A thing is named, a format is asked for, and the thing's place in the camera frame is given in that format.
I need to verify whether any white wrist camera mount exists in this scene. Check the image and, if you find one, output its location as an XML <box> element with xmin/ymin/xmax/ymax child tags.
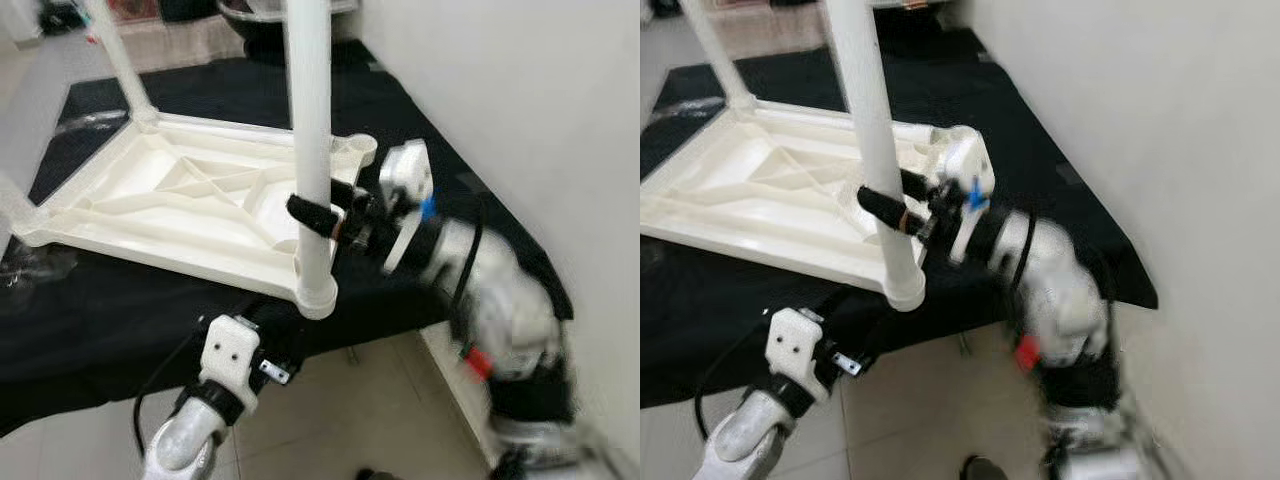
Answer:
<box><xmin>765</xmin><ymin>307</ymin><xmax>830</xmax><ymax>402</ymax></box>
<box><xmin>935</xmin><ymin>125</ymin><xmax>997</xmax><ymax>264</ymax></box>
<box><xmin>200</xmin><ymin>315</ymin><xmax>264</xmax><ymax>407</ymax></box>
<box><xmin>378</xmin><ymin>140</ymin><xmax>437</xmax><ymax>276</ymax></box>

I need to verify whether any black green floor device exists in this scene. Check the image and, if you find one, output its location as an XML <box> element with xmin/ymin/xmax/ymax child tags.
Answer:
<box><xmin>40</xmin><ymin>0</ymin><xmax>87</xmax><ymax>36</ymax></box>

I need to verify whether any white plastic table top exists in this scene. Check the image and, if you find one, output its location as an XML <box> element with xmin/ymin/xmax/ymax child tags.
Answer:
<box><xmin>640</xmin><ymin>95</ymin><xmax>986</xmax><ymax>311</ymax></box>
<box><xmin>10</xmin><ymin>110</ymin><xmax>379</xmax><ymax>321</ymax></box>

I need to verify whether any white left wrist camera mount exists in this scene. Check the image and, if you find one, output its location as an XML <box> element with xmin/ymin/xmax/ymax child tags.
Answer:
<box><xmin>200</xmin><ymin>315</ymin><xmax>264</xmax><ymax>407</ymax></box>
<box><xmin>765</xmin><ymin>307</ymin><xmax>830</xmax><ymax>402</ymax></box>

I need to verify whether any black table cloth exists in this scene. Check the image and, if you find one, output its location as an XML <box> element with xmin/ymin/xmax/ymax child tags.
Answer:
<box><xmin>640</xmin><ymin>28</ymin><xmax>1159</xmax><ymax>409</ymax></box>
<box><xmin>0</xmin><ymin>40</ymin><xmax>576</xmax><ymax>436</ymax></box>

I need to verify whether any black wok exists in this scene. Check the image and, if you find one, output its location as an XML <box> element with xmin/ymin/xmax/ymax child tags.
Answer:
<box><xmin>215</xmin><ymin>0</ymin><xmax>333</xmax><ymax>31</ymax></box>
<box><xmin>880</xmin><ymin>0</ymin><xmax>961</xmax><ymax>17</ymax></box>

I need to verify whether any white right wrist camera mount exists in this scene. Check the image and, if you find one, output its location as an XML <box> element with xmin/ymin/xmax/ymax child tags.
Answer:
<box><xmin>935</xmin><ymin>125</ymin><xmax>997</xmax><ymax>264</ymax></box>
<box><xmin>378</xmin><ymin>140</ymin><xmax>437</xmax><ymax>276</ymax></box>

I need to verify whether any beige stone ledge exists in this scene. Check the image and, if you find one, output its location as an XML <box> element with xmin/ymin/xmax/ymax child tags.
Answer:
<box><xmin>730</xmin><ymin>5</ymin><xmax>831</xmax><ymax>57</ymax></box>
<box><xmin>100</xmin><ymin>15</ymin><xmax>251</xmax><ymax>71</ymax></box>

